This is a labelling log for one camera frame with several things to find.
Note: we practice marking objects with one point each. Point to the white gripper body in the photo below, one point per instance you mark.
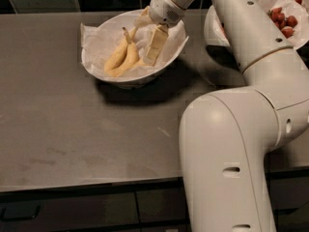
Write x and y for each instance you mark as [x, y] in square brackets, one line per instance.
[164, 9]

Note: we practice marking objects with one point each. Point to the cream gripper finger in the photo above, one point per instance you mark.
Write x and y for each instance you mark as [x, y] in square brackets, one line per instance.
[143, 19]
[157, 41]

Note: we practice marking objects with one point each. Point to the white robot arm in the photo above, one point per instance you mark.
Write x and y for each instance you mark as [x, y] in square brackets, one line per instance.
[225, 135]

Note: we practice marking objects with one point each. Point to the white paper liner in banana bowl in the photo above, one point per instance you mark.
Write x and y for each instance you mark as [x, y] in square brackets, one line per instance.
[96, 44]

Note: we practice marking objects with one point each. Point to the white strawberry bowl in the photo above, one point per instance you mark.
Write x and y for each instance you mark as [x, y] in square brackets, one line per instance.
[215, 29]

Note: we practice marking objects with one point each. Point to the white paper liner in strawberry bowl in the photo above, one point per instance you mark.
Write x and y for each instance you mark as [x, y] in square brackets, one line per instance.
[296, 7]

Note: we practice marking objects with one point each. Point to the pile of red strawberries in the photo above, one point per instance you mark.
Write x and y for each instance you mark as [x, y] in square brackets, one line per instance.
[283, 20]

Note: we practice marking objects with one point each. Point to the lower drawer with label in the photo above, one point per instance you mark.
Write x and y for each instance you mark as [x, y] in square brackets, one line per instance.
[168, 228]

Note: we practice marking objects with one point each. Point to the right drawer with black handle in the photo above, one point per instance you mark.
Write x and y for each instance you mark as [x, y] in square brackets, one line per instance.
[161, 204]

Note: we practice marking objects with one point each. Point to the drawer with black handle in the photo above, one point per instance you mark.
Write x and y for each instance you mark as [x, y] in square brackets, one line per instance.
[161, 204]
[69, 213]

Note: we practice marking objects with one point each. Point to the left drawer with black handle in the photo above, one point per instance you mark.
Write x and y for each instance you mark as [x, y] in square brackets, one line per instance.
[69, 213]

